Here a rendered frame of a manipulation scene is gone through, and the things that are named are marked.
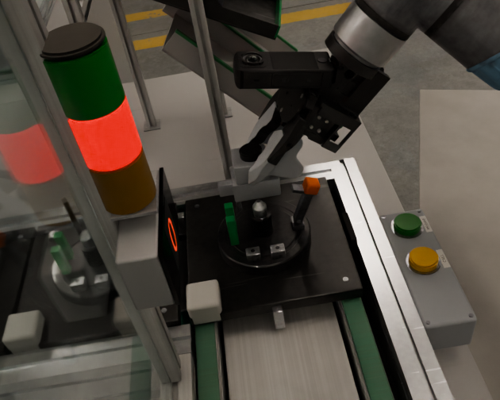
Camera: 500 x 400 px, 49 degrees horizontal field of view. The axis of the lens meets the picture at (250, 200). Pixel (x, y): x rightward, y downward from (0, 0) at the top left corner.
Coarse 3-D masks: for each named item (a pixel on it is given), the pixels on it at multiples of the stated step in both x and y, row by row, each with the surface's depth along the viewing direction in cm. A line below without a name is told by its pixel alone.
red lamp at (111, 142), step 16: (112, 112) 42; (128, 112) 43; (80, 128) 42; (96, 128) 42; (112, 128) 42; (128, 128) 43; (80, 144) 43; (96, 144) 43; (112, 144) 43; (128, 144) 44; (96, 160) 44; (112, 160) 44; (128, 160) 45
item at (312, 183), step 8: (296, 184) 77; (304, 184) 77; (312, 184) 76; (296, 192) 77; (304, 192) 77; (312, 192) 76; (304, 200) 78; (296, 208) 80; (304, 208) 79; (296, 216) 80; (304, 216) 80
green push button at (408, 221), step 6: (402, 216) 83; (408, 216) 83; (414, 216) 83; (396, 222) 82; (402, 222) 82; (408, 222) 82; (414, 222) 82; (420, 222) 82; (396, 228) 82; (402, 228) 81; (408, 228) 81; (414, 228) 81; (420, 228) 81; (402, 234) 81; (408, 234) 81; (414, 234) 81
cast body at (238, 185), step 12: (252, 144) 72; (240, 156) 72; (252, 156) 71; (240, 168) 71; (228, 180) 75; (240, 180) 72; (264, 180) 73; (276, 180) 73; (228, 192) 76; (240, 192) 74; (252, 192) 74; (264, 192) 74; (276, 192) 74
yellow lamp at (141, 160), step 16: (144, 160) 47; (96, 176) 45; (112, 176) 45; (128, 176) 45; (144, 176) 47; (112, 192) 46; (128, 192) 46; (144, 192) 47; (112, 208) 48; (128, 208) 47
